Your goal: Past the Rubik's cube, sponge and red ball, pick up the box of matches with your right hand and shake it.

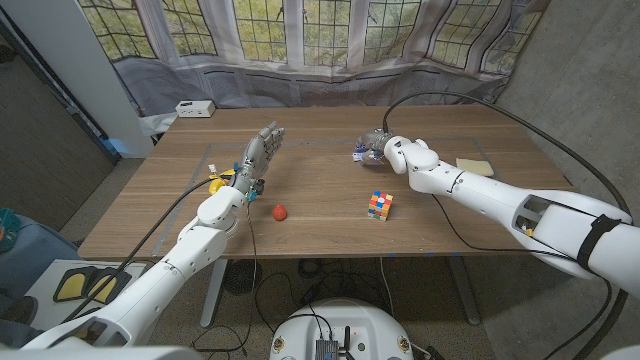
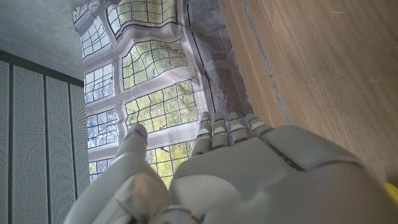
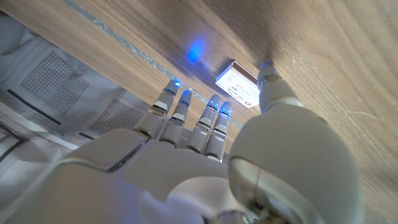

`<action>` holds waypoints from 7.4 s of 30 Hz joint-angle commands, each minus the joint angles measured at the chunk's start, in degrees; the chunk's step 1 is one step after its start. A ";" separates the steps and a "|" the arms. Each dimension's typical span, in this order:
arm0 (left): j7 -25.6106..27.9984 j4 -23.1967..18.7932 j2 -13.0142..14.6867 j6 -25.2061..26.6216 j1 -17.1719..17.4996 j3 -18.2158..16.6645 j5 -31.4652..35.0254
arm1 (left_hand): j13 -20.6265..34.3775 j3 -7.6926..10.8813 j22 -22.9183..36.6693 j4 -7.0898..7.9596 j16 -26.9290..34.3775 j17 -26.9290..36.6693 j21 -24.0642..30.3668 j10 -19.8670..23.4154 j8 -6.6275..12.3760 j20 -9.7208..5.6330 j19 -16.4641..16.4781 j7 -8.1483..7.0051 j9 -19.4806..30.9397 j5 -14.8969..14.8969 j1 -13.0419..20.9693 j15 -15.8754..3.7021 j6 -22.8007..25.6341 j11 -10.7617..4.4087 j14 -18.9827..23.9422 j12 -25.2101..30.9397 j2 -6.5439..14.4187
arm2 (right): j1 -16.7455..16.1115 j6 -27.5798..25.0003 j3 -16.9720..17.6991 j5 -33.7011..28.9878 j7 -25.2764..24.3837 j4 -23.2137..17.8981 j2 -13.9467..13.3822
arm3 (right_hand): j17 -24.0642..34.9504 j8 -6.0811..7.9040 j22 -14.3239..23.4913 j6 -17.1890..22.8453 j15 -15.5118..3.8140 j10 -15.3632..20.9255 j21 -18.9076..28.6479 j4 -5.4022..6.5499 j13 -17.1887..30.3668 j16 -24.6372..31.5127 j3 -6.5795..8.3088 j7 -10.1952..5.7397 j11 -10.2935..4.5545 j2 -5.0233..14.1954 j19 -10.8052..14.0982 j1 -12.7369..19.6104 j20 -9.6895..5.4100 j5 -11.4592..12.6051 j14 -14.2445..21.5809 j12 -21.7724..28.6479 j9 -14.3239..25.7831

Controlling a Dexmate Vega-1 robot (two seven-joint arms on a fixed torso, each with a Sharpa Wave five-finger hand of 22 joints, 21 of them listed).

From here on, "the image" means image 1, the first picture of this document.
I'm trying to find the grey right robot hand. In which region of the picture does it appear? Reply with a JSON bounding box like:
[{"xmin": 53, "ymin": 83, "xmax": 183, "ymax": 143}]
[{"xmin": 353, "ymin": 128, "xmax": 396, "ymax": 167}]

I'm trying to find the white table leg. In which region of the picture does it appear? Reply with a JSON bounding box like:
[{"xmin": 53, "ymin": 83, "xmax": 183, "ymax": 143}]
[{"xmin": 199, "ymin": 258, "xmax": 229, "ymax": 329}]

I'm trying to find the black round fan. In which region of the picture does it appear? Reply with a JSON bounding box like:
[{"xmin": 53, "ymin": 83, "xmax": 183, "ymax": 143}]
[{"xmin": 223, "ymin": 258, "xmax": 264, "ymax": 296}]

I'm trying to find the blue upholstered seat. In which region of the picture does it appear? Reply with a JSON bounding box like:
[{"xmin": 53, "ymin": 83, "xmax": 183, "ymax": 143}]
[{"xmin": 0, "ymin": 213, "xmax": 81, "ymax": 301}]

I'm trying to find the white robot torso base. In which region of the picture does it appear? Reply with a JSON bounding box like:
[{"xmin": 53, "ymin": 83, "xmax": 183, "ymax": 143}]
[{"xmin": 268, "ymin": 298, "xmax": 415, "ymax": 360}]

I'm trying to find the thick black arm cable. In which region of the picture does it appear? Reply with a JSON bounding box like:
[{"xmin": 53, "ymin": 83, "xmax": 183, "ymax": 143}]
[
  {"xmin": 62, "ymin": 177, "xmax": 217, "ymax": 324},
  {"xmin": 382, "ymin": 90, "xmax": 634, "ymax": 360}
]

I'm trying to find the white power strip box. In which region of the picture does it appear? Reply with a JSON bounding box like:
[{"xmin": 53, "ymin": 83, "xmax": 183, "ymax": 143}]
[{"xmin": 174, "ymin": 99, "xmax": 217, "ymax": 119}]

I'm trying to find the thin black left wrist cable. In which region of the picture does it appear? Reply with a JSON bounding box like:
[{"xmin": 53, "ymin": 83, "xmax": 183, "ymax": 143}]
[{"xmin": 189, "ymin": 197, "xmax": 259, "ymax": 354}]

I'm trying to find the yellow cable tape wrap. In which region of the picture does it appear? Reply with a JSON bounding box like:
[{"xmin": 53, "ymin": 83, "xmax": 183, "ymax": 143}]
[{"xmin": 207, "ymin": 168, "xmax": 237, "ymax": 196}]

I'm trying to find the wooden table board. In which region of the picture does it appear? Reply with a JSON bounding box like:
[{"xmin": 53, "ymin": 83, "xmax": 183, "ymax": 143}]
[{"xmin": 149, "ymin": 135, "xmax": 546, "ymax": 256}]

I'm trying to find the white floor cable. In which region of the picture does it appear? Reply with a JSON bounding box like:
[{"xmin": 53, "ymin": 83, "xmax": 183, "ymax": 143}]
[{"xmin": 378, "ymin": 257, "xmax": 397, "ymax": 317}]

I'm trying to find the teal cloth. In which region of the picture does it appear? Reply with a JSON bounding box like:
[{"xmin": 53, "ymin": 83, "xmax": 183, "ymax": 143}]
[{"xmin": 0, "ymin": 208, "xmax": 22, "ymax": 254}]

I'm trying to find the multicoloured Rubik's cube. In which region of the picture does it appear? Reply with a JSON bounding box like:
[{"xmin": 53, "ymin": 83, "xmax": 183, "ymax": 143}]
[{"xmin": 367, "ymin": 190, "xmax": 395, "ymax": 222}]

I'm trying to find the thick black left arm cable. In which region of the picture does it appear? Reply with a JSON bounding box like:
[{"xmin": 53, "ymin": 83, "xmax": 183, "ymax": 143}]
[{"xmin": 62, "ymin": 177, "xmax": 217, "ymax": 324}]

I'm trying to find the pale yellow sponge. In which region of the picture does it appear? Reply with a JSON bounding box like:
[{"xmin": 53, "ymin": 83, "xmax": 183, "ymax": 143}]
[{"xmin": 455, "ymin": 157, "xmax": 496, "ymax": 178}]

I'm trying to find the white pedal platform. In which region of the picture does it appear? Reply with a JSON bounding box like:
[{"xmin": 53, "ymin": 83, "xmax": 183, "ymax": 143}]
[{"xmin": 24, "ymin": 258, "xmax": 149, "ymax": 331}]

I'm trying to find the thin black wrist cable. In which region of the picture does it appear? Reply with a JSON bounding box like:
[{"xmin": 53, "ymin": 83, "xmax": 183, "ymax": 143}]
[
  {"xmin": 430, "ymin": 193, "xmax": 579, "ymax": 261},
  {"xmin": 189, "ymin": 197, "xmax": 259, "ymax": 354}
]

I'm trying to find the printed window backdrop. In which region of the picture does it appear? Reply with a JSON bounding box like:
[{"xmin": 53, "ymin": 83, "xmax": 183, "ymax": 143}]
[{"xmin": 77, "ymin": 0, "xmax": 551, "ymax": 119}]

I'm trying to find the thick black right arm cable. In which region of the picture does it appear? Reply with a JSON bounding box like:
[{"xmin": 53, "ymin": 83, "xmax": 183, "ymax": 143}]
[{"xmin": 382, "ymin": 90, "xmax": 634, "ymax": 360}]

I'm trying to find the grey table leg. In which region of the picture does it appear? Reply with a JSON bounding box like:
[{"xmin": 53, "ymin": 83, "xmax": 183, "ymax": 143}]
[{"xmin": 446, "ymin": 255, "xmax": 482, "ymax": 326}]

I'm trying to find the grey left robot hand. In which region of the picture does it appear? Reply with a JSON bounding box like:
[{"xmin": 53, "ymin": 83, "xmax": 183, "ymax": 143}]
[{"xmin": 230, "ymin": 121, "xmax": 286, "ymax": 197}]

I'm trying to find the yellow black foot pedal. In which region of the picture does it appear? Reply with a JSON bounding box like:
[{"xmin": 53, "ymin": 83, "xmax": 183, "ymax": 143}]
[
  {"xmin": 84, "ymin": 268, "xmax": 132, "ymax": 305},
  {"xmin": 53, "ymin": 266, "xmax": 99, "ymax": 303}
]

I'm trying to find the grey computer module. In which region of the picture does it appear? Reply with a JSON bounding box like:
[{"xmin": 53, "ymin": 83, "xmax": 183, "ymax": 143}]
[{"xmin": 314, "ymin": 338, "xmax": 340, "ymax": 360}]

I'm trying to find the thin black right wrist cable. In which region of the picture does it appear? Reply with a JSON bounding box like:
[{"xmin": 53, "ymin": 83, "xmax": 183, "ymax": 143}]
[{"xmin": 430, "ymin": 193, "xmax": 579, "ymax": 261}]

